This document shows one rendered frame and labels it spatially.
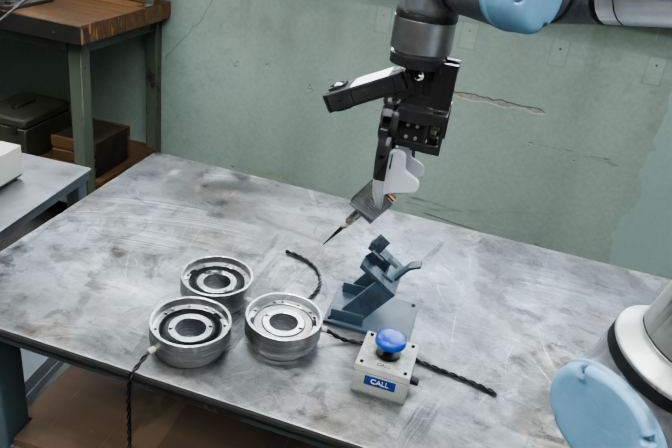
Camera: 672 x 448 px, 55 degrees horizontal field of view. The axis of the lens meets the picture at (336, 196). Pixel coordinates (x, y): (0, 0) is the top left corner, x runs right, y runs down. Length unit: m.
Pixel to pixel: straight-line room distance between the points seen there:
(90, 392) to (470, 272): 0.68
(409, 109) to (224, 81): 1.87
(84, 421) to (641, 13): 0.98
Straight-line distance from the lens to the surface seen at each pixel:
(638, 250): 2.60
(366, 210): 0.88
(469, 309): 1.05
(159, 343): 0.85
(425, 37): 0.77
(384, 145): 0.80
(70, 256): 1.09
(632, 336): 0.64
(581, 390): 0.66
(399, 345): 0.82
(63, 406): 1.20
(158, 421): 1.15
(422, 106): 0.82
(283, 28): 2.48
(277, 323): 0.92
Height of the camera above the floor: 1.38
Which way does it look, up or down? 27 degrees down
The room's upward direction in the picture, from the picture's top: 8 degrees clockwise
